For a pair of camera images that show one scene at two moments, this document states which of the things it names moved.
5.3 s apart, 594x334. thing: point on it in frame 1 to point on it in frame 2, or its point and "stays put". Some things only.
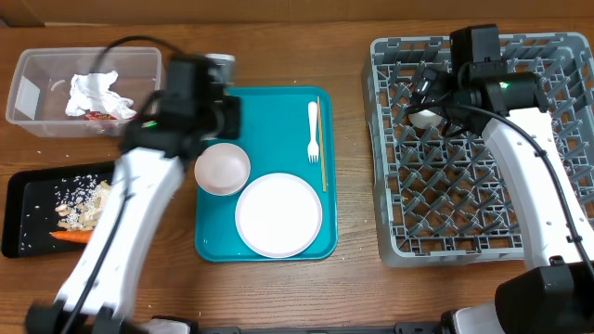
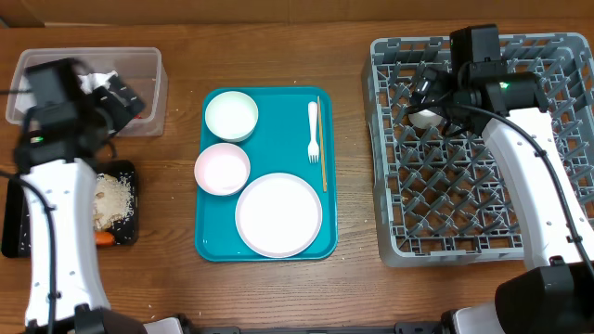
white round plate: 278,215 stays put
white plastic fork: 313,149 stays put
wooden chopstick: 322,160 stays put
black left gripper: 232,108 to 122,111
